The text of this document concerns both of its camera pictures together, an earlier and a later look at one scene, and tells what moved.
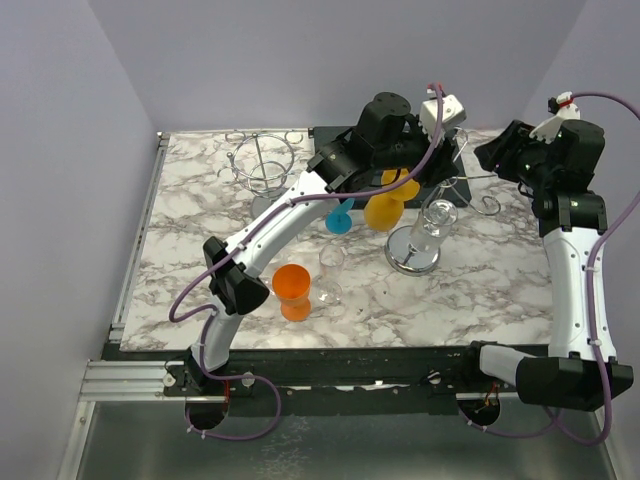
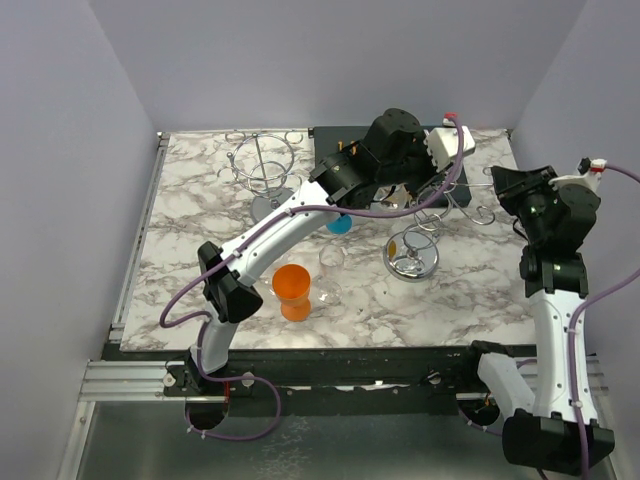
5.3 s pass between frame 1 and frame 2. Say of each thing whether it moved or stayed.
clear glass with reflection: moved
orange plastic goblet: stayed
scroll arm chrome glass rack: moved
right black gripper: moved
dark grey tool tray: stayed
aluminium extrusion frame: stayed
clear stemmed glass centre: stayed
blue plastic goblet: stayed
